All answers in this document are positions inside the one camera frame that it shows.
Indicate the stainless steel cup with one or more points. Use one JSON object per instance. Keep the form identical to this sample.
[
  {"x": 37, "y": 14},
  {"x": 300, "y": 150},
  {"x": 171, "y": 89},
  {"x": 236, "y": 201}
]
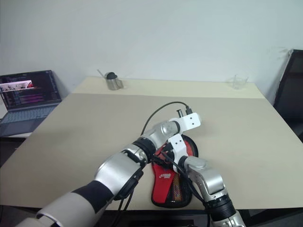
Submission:
[{"x": 114, "y": 84}]

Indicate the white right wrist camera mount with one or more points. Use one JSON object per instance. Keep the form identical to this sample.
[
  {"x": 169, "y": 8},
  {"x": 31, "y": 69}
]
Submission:
[{"x": 178, "y": 146}]

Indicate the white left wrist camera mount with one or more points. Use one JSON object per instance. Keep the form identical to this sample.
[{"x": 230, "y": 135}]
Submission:
[{"x": 190, "y": 121}]

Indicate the open laptop computer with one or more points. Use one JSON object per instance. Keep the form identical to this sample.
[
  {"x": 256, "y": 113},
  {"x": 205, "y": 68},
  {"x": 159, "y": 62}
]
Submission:
[{"x": 28, "y": 94}]

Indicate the black office chair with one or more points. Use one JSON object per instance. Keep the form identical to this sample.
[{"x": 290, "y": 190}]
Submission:
[{"x": 291, "y": 94}]

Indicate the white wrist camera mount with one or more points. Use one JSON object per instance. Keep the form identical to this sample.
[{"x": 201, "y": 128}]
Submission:
[
  {"x": 178, "y": 146},
  {"x": 190, "y": 121}
]

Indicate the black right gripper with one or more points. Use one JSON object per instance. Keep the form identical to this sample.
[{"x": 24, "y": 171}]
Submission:
[{"x": 164, "y": 158}]

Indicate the black red paddle case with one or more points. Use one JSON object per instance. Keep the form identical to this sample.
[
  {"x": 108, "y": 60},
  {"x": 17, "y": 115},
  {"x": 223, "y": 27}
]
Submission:
[{"x": 163, "y": 186}]

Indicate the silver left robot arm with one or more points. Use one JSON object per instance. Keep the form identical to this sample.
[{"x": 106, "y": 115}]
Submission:
[{"x": 118, "y": 170}]

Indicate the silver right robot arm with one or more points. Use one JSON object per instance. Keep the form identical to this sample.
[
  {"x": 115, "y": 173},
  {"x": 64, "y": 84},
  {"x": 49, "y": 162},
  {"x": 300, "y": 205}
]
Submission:
[{"x": 208, "y": 177}]

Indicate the black object in cup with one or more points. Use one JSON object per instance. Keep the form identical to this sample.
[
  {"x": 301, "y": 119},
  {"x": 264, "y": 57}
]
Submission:
[{"x": 111, "y": 75}]

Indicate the thin metal stick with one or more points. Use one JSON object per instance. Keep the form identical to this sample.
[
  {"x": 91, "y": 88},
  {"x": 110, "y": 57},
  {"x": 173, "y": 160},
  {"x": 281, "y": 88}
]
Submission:
[{"x": 101, "y": 73}]

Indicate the clear glass beaker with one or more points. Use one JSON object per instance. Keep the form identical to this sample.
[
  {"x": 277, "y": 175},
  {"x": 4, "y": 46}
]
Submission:
[{"x": 237, "y": 82}]

